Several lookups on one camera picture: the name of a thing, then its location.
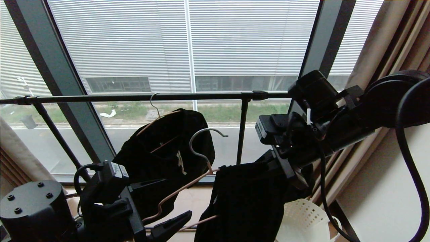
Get pink clothes hanger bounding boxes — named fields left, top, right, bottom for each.
left=136, top=93, right=184, bottom=154
left=142, top=128, right=229, bottom=232

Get black garment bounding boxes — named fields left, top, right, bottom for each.
left=194, top=161, right=316, bottom=242

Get black cable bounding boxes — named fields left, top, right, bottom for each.
left=395, top=77, right=430, bottom=242
left=73, top=163, right=103, bottom=217
left=316, top=141, right=360, bottom=242

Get window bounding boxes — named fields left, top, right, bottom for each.
left=0, top=0, right=385, bottom=184

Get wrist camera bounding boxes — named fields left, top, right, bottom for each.
left=255, top=113, right=307, bottom=146
left=81, top=161, right=130, bottom=204

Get white laundry basket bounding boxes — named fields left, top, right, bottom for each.
left=275, top=198, right=342, bottom=242

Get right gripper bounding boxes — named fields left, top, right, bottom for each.
left=267, top=116, right=375, bottom=191

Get beige curtain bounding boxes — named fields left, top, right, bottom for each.
left=309, top=0, right=430, bottom=206
left=0, top=118, right=57, bottom=189

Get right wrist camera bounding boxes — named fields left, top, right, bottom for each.
left=255, top=113, right=307, bottom=146

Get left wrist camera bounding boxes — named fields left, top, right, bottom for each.
left=81, top=161, right=130, bottom=204

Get black clothes rack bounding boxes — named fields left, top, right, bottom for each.
left=0, top=91, right=293, bottom=232

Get black shorts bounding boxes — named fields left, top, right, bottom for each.
left=113, top=108, right=216, bottom=226

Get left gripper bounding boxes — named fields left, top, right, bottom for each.
left=82, top=179, right=193, bottom=242

